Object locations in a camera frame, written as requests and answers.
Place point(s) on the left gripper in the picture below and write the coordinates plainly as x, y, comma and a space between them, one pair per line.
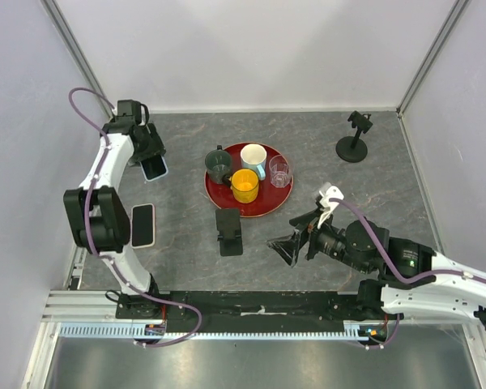
155, 145

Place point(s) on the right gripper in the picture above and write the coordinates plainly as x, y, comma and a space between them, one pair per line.
287, 246

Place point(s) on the blue case phone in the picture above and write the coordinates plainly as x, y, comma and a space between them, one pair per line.
154, 168

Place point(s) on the black round-base phone stand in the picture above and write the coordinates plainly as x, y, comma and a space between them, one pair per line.
352, 149

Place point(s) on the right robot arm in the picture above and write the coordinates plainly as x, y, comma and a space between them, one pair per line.
413, 280

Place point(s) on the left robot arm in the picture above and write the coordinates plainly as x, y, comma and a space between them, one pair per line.
98, 221

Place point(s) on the black folding phone stand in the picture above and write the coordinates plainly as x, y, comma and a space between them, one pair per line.
228, 225

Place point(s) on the beige case phone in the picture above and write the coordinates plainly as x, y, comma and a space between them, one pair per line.
143, 225

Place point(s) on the red round tray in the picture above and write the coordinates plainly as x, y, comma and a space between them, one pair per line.
269, 197

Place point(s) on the clear glass cup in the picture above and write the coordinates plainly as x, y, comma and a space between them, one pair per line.
280, 171

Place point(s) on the yellow mug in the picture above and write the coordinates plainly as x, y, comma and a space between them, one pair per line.
244, 185

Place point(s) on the dark green mug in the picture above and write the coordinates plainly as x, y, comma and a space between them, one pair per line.
218, 165

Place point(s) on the light blue mug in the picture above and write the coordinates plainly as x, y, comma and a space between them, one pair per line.
253, 156

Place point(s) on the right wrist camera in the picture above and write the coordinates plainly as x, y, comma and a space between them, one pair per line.
328, 199

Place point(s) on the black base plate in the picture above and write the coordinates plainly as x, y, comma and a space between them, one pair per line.
247, 311

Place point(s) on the slotted cable duct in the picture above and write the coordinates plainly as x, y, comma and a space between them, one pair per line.
144, 332

